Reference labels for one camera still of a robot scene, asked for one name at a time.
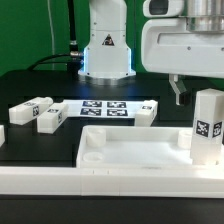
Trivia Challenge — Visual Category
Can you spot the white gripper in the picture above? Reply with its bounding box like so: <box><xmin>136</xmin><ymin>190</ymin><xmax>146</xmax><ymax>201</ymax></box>
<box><xmin>141</xmin><ymin>18</ymin><xmax>224</xmax><ymax>106</ymax></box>

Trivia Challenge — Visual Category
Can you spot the white desk top panel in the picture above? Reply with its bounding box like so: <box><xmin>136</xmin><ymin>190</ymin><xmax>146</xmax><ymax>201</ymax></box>
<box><xmin>76</xmin><ymin>125</ymin><xmax>224</xmax><ymax>170</ymax></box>

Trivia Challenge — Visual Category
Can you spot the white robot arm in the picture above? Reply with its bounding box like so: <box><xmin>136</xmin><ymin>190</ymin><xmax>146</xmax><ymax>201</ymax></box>
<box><xmin>79</xmin><ymin>0</ymin><xmax>224</xmax><ymax>95</ymax></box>

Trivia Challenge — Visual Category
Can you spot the white U-shaped obstacle fence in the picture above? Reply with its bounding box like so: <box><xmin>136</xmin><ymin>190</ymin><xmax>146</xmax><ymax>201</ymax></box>
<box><xmin>0</xmin><ymin>125</ymin><xmax>224</xmax><ymax>199</ymax></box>

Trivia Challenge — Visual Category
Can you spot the sheet with four tags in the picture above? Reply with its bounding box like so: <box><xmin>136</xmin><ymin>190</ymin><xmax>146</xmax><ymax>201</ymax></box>
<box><xmin>64</xmin><ymin>99</ymin><xmax>143</xmax><ymax>118</ymax></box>

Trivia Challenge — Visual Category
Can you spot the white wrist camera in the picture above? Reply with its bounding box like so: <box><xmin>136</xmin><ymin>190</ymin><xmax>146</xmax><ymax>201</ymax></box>
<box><xmin>143</xmin><ymin>0</ymin><xmax>184</xmax><ymax>18</ymax></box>

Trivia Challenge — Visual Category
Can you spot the black cable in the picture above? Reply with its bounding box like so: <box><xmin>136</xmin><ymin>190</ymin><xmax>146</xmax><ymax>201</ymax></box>
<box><xmin>27</xmin><ymin>0</ymin><xmax>84</xmax><ymax>72</ymax></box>

